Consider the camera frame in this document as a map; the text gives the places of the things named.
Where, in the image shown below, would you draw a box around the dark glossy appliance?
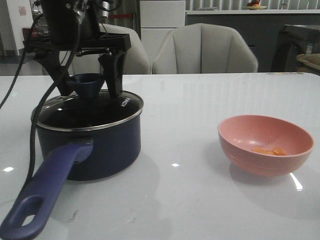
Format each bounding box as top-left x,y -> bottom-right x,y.
271,24 -> 320,72

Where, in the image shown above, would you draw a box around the right beige upholstered chair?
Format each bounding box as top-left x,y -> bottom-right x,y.
152,23 -> 259,75

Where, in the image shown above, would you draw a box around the beige upholstered chair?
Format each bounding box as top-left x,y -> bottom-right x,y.
152,23 -> 259,75
41,23 -> 152,76

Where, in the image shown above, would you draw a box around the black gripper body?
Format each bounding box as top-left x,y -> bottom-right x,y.
23,9 -> 131,54

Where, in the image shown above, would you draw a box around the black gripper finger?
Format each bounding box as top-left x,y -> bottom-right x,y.
37,51 -> 73,96
98,51 -> 125,98

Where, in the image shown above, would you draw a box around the red barrier tape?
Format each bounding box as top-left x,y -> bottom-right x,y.
108,13 -> 133,19

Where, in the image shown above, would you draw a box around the dark blue saucepan purple handle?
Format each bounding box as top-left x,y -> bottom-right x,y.
0,112 -> 141,240

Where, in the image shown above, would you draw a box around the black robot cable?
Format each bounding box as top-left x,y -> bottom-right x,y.
0,12 -> 81,183

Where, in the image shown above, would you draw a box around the left beige upholstered chair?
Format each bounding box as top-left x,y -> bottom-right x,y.
41,23 -> 152,76

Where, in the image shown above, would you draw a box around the orange ham slices pile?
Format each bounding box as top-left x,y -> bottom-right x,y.
252,147 -> 287,156

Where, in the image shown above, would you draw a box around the white cabinet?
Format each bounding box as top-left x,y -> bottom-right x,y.
139,0 -> 186,62

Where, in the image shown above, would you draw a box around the pink plastic bowl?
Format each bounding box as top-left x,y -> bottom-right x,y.
218,115 -> 314,177

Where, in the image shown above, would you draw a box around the fruit plate on counter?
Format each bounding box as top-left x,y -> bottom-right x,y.
245,0 -> 267,10

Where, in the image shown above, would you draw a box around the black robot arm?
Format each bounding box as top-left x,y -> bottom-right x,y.
23,0 -> 131,98

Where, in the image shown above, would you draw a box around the grey counter with white top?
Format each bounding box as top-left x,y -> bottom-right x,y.
185,9 -> 320,72

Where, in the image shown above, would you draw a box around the glass pot lid purple knob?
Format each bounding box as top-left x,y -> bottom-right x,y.
31,72 -> 145,133

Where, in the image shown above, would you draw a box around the beige cushion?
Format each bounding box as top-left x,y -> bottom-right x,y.
296,53 -> 320,76

